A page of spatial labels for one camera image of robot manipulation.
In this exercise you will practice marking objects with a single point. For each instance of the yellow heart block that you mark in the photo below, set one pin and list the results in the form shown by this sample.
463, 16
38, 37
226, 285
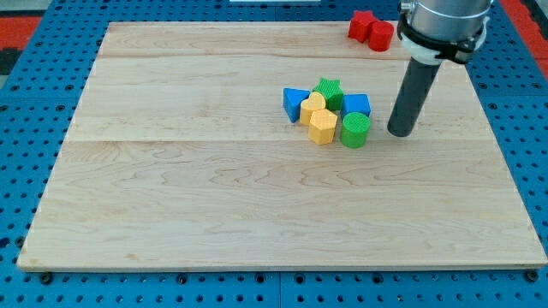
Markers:
315, 101

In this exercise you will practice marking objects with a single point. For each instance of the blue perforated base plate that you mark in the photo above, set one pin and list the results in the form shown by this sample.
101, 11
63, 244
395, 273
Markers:
52, 61

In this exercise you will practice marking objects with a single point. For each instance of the yellow pentagon block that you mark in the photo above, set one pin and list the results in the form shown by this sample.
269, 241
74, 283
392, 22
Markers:
322, 127

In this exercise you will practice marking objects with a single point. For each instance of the light wooden board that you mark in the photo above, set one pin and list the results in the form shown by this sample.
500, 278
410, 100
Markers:
181, 157

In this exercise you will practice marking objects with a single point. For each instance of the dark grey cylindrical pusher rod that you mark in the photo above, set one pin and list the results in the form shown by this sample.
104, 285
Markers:
411, 97

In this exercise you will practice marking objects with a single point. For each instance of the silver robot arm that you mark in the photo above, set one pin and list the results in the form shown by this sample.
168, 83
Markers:
434, 31

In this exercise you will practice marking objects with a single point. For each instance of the green star block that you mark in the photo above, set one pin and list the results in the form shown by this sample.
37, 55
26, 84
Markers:
331, 91

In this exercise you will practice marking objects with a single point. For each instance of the red star block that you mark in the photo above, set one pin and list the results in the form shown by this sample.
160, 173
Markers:
360, 25

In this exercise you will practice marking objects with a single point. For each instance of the blue triangle block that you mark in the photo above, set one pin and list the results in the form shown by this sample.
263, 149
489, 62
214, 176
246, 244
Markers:
292, 99

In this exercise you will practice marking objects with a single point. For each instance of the green cylinder block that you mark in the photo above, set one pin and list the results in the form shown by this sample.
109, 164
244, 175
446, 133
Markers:
355, 128

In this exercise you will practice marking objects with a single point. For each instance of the red cylinder block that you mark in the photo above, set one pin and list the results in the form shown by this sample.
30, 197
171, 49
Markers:
380, 35

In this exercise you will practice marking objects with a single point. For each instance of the blue cube block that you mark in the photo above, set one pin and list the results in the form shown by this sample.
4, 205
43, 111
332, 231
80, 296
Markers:
355, 103

